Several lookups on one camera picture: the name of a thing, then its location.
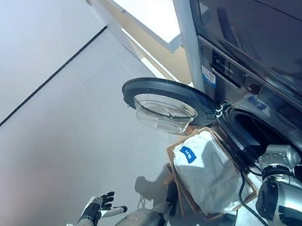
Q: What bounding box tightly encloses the white tall side panel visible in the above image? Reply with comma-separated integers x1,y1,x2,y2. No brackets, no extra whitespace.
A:
148,0,220,91

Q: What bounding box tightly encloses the grey stacked dryer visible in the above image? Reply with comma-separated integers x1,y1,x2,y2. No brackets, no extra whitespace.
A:
172,0,302,96

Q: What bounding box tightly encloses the white cloth with blue label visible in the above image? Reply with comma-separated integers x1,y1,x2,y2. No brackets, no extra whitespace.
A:
164,126,262,221

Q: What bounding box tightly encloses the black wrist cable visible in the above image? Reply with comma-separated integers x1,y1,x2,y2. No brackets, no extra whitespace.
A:
231,165,285,226

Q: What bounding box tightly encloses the round glass washer door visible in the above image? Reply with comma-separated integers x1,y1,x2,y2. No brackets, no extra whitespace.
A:
116,72,221,141

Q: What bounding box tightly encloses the small blue energy label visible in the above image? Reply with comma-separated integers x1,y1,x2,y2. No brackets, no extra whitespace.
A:
200,66,222,90

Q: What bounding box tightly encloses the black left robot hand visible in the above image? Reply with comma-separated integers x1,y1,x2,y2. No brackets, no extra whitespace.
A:
77,186,130,226

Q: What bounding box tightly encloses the woven wicker laundry basket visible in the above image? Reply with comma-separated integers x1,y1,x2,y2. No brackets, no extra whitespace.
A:
155,121,268,226

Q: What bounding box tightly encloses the grey front-load washing machine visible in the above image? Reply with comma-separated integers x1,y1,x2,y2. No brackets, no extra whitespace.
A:
165,35,302,226

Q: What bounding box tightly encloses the silver left robot leg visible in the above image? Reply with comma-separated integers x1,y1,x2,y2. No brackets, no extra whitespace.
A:
108,201,170,226

